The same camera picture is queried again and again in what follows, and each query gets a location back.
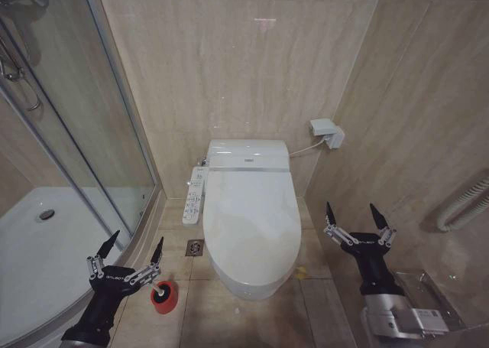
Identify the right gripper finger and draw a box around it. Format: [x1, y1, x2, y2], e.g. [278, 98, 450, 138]
[323, 201, 353, 247]
[369, 203, 397, 246]

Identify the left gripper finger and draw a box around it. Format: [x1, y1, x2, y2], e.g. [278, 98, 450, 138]
[86, 230, 121, 281]
[126, 236, 165, 287]

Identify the white toilet brush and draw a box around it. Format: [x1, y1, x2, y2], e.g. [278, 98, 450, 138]
[152, 281, 170, 300]

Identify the red toilet brush holder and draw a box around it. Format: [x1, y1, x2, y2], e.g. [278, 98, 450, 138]
[149, 280, 182, 316]

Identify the clear toilet paper holder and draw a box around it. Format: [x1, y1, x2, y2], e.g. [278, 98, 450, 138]
[394, 268, 466, 330]

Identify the white toilet lid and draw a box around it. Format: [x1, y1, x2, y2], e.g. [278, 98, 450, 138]
[202, 167, 303, 285]

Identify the white ceramic toilet bowl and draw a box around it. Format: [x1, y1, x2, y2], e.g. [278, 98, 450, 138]
[208, 248, 303, 300]

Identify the white shower tray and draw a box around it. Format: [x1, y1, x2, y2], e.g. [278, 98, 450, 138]
[0, 186, 164, 348]

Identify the square metal floor drain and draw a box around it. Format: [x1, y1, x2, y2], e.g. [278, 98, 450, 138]
[186, 239, 206, 259]

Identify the white bidet control panel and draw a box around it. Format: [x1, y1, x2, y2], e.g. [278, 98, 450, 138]
[181, 165, 209, 227]

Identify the white bidet seat housing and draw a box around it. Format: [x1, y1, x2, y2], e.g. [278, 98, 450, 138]
[206, 138, 290, 172]

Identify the white power cord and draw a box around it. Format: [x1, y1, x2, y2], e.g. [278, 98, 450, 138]
[288, 138, 325, 158]

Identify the white wall power box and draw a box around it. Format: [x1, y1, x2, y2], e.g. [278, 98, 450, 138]
[309, 117, 346, 149]

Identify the glass shower enclosure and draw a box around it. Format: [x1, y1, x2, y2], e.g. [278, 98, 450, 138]
[0, 0, 164, 252]

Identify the chrome shower hose fixture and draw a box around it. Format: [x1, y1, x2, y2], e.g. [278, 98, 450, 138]
[0, 0, 50, 112]

